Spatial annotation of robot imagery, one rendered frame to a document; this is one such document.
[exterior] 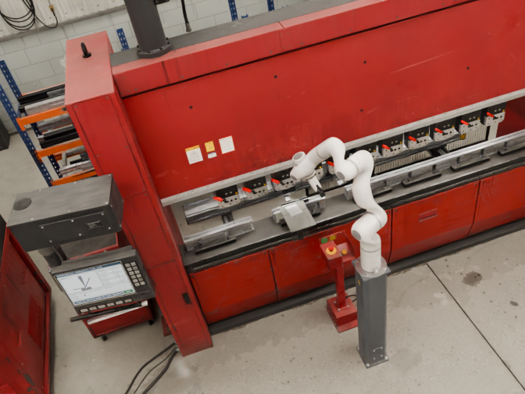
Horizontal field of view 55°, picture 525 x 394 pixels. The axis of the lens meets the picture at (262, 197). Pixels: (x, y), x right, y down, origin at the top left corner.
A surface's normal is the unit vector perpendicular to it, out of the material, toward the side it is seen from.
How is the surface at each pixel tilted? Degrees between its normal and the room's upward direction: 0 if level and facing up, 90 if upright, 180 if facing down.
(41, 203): 0
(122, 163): 90
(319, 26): 90
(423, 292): 0
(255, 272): 90
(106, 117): 90
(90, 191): 0
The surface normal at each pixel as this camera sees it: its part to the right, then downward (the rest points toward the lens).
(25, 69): 0.30, 0.59
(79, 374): -0.15, -0.74
